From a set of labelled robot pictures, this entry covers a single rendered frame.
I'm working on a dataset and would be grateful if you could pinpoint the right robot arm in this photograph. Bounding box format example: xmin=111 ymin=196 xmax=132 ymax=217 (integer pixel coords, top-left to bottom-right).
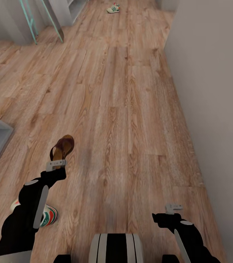
xmin=152 ymin=203 xmax=220 ymax=263

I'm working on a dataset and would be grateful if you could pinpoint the sandal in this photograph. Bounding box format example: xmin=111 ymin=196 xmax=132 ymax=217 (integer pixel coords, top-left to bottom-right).
xmin=50 ymin=134 xmax=75 ymax=169

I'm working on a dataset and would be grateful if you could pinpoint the gym shoe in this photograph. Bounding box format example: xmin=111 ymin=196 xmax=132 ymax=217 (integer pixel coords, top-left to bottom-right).
xmin=107 ymin=3 xmax=120 ymax=14
xmin=10 ymin=200 xmax=58 ymax=228

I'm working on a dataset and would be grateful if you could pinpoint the robot trunk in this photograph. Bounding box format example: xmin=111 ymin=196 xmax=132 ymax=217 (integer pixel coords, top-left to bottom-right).
xmin=88 ymin=233 xmax=145 ymax=263

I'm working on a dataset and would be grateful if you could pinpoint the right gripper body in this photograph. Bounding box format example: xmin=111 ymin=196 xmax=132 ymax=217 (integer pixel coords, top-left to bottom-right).
xmin=157 ymin=213 xmax=181 ymax=230

